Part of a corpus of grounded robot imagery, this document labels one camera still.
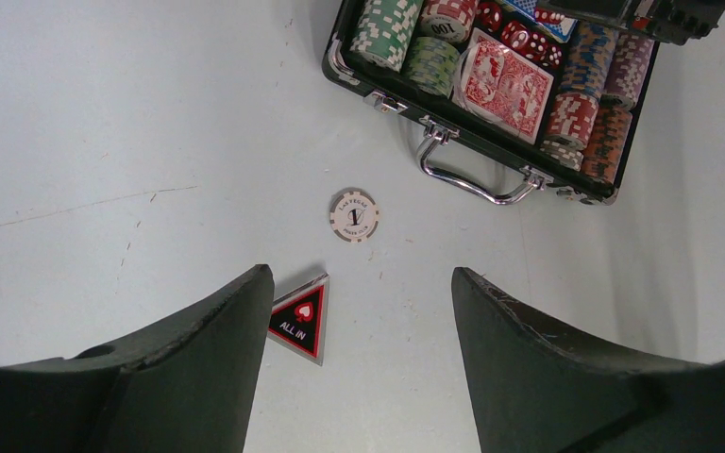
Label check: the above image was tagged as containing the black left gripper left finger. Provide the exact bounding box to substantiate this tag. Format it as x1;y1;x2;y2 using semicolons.
0;264;274;452

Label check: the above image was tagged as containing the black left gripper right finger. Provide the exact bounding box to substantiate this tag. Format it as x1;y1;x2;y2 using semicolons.
451;267;725;452

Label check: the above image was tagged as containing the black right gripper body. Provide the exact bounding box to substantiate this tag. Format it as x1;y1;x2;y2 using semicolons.
537;0;725;45

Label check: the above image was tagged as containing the blue playing card deck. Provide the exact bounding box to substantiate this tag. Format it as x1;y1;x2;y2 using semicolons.
500;0;577;43

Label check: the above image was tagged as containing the small grey chip stack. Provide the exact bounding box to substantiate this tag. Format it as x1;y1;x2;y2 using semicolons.
540;138;584;171

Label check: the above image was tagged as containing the white dealer button chip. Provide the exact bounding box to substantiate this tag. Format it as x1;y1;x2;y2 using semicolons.
329;189;380;243

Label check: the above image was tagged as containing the orange brown chip stack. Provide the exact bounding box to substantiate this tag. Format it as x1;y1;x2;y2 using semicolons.
581;106;632;184

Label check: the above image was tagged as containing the black poker set case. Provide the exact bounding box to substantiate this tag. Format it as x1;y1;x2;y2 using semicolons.
322;1;659;205

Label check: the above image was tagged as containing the red die on cards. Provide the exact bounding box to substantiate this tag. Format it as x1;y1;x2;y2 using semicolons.
540;43;563;70

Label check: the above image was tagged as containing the black red triangular button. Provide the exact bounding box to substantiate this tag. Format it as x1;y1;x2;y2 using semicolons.
267;273;330;366

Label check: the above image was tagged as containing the red die pair right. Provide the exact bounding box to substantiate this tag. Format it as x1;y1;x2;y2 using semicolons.
519;32;548;62

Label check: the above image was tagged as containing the red die pair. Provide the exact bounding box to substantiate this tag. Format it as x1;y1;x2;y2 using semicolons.
519;32;548;62
500;20;531;52

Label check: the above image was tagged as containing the red chip stack in case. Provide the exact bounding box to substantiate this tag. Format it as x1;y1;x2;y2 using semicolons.
544;92;599;151

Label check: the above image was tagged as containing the red die pair left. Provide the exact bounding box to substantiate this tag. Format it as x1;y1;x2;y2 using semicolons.
500;20;531;52

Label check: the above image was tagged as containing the red die in case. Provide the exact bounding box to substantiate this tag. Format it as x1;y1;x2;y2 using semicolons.
475;1;503;33

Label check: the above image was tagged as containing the red playing card deck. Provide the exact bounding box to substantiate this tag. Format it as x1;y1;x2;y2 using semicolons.
451;28;554;144

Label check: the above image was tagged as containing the short green chip stack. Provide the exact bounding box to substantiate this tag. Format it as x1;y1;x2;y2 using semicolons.
401;36;460;98

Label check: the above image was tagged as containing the tall green chip stack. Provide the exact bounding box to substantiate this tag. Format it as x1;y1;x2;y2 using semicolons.
350;0;423;73

